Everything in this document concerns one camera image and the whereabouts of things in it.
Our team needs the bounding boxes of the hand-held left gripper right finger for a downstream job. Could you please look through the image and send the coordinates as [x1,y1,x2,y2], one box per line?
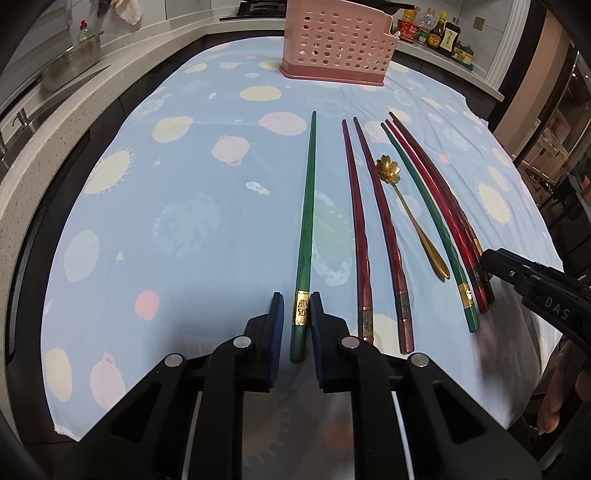
[310,292,542,480]

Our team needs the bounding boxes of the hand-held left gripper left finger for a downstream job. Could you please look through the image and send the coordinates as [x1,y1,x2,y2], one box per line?
[54,292,286,480]

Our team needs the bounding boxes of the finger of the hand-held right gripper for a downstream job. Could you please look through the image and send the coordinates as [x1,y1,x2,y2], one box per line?
[480,248,579,297]

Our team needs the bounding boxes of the red chopstick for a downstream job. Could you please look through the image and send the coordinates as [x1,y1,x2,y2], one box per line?
[341,119,376,344]
[385,119,490,315]
[353,116,415,355]
[389,111,496,305]

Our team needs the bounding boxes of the green chopstick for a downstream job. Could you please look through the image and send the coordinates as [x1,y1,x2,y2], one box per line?
[289,111,318,363]
[380,122,481,333]

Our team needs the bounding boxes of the gold flower spoon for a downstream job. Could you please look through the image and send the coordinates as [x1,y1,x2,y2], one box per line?
[376,154,451,281]

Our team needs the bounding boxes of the pink perforated utensil basket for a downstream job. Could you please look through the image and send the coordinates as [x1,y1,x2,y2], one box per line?
[279,0,400,88]

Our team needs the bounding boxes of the person's right hand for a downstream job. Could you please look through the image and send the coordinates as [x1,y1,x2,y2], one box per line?
[537,342,591,435]

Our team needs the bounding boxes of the blue planet print tablecloth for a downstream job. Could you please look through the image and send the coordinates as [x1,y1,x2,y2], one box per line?
[39,38,567,439]

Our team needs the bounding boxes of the dark soy sauce bottle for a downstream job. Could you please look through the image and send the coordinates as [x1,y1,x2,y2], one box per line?
[438,23,463,59]

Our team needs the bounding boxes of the brown sauce bottle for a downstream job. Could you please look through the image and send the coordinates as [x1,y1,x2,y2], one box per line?
[427,11,449,50]

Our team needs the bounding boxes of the clear plastic bottle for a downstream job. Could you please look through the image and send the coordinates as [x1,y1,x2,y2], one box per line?
[418,7,437,45]

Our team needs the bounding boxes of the gas stove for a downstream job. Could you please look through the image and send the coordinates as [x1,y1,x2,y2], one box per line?
[219,0,288,22]

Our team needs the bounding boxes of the metal faucet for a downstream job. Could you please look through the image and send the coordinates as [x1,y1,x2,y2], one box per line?
[0,107,29,160]

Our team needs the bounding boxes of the green dish soap bottle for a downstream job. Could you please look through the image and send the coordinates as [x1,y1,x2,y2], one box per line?
[76,18,105,45]

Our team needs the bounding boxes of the white hanging towel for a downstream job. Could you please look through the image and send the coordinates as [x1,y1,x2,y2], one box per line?
[111,0,142,27]

